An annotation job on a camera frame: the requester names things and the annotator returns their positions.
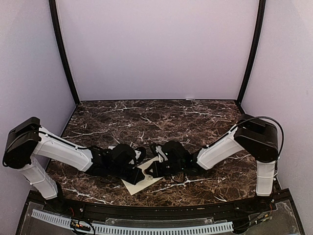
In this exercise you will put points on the black corner post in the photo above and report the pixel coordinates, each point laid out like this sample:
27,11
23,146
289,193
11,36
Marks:
62,50
253,51

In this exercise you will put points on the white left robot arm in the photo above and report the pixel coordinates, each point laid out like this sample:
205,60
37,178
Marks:
30,139

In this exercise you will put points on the cream paper envelope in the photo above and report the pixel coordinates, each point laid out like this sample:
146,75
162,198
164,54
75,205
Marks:
148,180

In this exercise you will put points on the black right corner post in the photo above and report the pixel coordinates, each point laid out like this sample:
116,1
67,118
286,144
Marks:
253,51

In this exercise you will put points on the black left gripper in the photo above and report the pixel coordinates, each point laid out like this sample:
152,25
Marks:
135,178

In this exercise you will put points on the white slotted cable duct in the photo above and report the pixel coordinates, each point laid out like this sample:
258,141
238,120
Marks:
114,226

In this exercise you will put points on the black left corner post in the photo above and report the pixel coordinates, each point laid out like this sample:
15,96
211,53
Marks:
62,50

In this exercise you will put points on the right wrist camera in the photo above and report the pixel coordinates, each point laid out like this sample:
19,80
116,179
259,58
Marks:
157,152

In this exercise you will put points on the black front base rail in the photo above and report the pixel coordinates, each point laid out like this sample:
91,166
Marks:
234,210

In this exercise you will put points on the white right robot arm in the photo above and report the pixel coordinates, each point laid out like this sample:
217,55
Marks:
261,137

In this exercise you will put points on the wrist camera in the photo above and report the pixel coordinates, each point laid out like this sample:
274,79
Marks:
140,154
157,152

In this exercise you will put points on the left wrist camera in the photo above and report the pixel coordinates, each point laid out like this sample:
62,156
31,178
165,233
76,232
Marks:
140,154

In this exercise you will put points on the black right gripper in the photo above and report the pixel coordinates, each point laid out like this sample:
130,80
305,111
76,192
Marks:
155,165

